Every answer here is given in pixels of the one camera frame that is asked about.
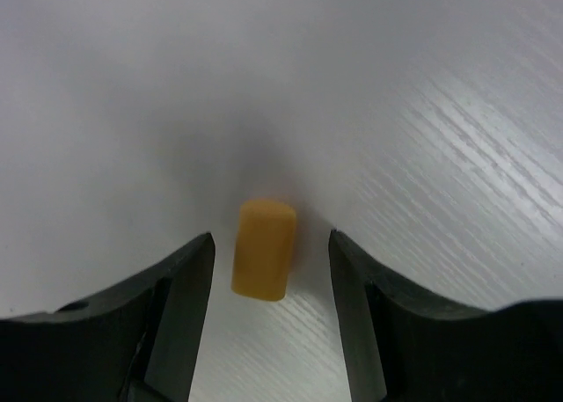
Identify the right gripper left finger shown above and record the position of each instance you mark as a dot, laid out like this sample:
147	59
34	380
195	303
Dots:
135	341

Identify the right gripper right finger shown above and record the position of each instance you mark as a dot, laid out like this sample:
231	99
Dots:
403	342

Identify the yellow orange eraser cap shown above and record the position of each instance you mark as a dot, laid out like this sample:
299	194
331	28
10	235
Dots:
263	249

